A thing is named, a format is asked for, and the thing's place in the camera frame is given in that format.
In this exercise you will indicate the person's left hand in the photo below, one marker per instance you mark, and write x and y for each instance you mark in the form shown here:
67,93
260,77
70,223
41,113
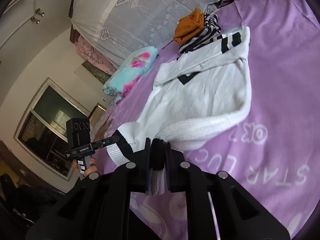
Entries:
91,168

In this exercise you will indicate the floral turquoise pink quilt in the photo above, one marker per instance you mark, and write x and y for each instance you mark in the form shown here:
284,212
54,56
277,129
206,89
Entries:
130,71

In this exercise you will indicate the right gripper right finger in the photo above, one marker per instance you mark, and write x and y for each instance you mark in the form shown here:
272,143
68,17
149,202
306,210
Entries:
218,207

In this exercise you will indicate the white sweater with black stripes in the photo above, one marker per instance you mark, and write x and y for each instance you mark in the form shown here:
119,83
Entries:
194,98

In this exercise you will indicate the orange folded garment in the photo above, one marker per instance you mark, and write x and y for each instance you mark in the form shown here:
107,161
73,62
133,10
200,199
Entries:
189,26

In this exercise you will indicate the white lace cover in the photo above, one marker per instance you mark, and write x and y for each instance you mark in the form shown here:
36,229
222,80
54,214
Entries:
116,28

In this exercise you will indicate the pink floral bedding stack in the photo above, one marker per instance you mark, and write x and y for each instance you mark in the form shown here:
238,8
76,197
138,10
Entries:
90,54

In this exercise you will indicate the black white striped garment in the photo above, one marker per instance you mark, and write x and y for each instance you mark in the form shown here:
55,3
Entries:
209,34

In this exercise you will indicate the purple bed sheet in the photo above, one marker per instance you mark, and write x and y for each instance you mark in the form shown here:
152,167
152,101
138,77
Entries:
274,152

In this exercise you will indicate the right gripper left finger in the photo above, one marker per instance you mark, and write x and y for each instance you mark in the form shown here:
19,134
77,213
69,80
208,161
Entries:
97,209

